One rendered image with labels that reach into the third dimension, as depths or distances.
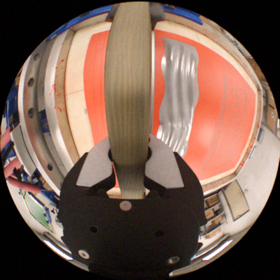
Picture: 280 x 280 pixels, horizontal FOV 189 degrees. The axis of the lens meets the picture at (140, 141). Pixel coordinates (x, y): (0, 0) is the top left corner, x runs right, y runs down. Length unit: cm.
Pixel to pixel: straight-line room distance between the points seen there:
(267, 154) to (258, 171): 64
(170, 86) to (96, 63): 13
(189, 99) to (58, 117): 24
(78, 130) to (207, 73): 29
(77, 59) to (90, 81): 7
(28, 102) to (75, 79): 12
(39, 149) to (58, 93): 12
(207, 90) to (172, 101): 9
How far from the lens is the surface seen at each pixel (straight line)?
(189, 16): 25
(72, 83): 21
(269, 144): 368
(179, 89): 17
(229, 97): 28
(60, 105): 20
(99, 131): 19
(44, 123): 37
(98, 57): 19
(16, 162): 48
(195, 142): 23
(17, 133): 27
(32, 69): 26
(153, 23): 15
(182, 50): 20
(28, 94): 24
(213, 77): 23
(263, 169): 379
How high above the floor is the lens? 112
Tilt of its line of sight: 59 degrees down
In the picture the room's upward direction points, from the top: 175 degrees clockwise
